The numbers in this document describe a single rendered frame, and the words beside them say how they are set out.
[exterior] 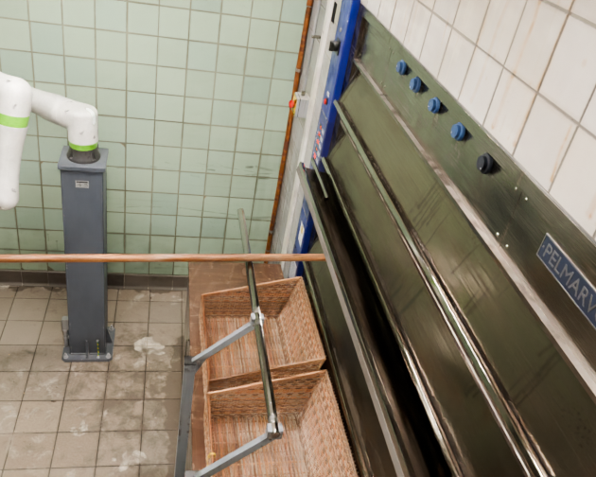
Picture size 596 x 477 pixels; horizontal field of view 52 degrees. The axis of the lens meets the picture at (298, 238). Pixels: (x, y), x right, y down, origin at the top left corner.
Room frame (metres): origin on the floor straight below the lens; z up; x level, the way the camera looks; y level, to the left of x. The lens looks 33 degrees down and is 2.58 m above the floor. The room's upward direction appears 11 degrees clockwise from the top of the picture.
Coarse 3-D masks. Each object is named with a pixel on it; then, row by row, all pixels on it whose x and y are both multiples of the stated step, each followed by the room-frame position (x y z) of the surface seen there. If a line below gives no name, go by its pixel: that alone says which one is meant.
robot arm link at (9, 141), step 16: (0, 128) 2.05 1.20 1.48; (16, 128) 2.07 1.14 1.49; (0, 144) 2.04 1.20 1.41; (16, 144) 2.06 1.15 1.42; (0, 160) 2.03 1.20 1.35; (16, 160) 2.06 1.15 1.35; (0, 176) 2.02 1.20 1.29; (16, 176) 2.05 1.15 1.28; (0, 192) 2.00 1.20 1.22; (16, 192) 2.04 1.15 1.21; (0, 208) 1.99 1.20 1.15
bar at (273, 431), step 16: (240, 208) 2.32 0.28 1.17; (240, 224) 2.20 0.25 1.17; (256, 304) 1.69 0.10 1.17; (256, 320) 1.61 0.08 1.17; (240, 336) 1.61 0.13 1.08; (256, 336) 1.53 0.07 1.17; (208, 352) 1.58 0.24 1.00; (192, 368) 1.56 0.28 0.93; (192, 384) 1.56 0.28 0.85; (272, 400) 1.26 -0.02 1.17; (272, 416) 1.20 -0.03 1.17; (272, 432) 1.15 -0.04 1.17; (240, 448) 1.15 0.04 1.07; (256, 448) 1.15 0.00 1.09; (176, 464) 1.55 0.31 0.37; (224, 464) 1.13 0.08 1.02
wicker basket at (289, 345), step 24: (240, 288) 2.26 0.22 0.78; (264, 288) 2.30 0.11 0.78; (288, 288) 2.33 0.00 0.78; (216, 312) 2.24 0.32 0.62; (264, 312) 2.30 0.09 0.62; (288, 312) 2.27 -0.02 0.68; (312, 312) 2.10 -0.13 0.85; (216, 336) 2.11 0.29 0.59; (288, 336) 2.16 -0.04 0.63; (312, 336) 1.98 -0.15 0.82; (216, 360) 1.96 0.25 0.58; (240, 360) 1.99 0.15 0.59; (288, 360) 2.04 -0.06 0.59; (312, 360) 1.82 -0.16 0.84; (216, 384) 1.70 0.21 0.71; (240, 384) 1.74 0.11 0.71
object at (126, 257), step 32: (0, 256) 1.64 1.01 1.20; (32, 256) 1.67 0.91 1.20; (64, 256) 1.71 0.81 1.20; (96, 256) 1.75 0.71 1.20; (128, 256) 1.78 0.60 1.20; (160, 256) 1.82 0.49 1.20; (192, 256) 1.86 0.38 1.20; (224, 256) 1.90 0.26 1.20; (256, 256) 1.94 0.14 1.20; (288, 256) 1.98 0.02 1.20; (320, 256) 2.02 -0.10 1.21
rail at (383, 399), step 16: (304, 176) 2.24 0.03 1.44; (320, 208) 2.00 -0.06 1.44; (320, 224) 1.89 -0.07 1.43; (336, 256) 1.70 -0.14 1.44; (336, 272) 1.62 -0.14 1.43; (352, 304) 1.46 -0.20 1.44; (352, 320) 1.40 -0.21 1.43; (368, 352) 1.26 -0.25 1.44; (368, 368) 1.21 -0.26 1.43; (384, 400) 1.09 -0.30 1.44; (384, 416) 1.06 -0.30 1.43; (400, 448) 0.96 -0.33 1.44; (400, 464) 0.93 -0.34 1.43
